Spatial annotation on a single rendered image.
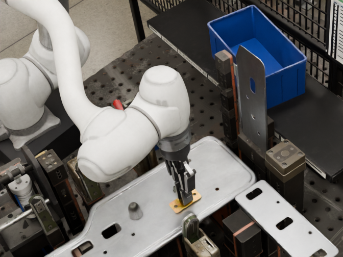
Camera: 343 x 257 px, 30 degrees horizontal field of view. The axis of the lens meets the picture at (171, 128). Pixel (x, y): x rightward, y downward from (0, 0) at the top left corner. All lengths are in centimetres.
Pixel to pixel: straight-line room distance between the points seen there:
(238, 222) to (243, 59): 42
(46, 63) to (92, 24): 191
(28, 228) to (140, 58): 104
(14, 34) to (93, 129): 285
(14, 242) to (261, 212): 67
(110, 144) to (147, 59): 131
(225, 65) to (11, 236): 75
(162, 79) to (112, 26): 263
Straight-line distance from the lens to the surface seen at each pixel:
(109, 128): 132
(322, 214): 203
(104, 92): 249
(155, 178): 177
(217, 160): 178
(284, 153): 171
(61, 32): 150
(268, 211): 167
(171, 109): 136
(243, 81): 167
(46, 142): 222
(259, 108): 168
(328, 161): 173
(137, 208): 167
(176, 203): 170
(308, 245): 161
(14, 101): 212
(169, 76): 135
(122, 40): 385
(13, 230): 182
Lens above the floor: 236
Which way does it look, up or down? 46 degrees down
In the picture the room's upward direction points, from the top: 12 degrees counter-clockwise
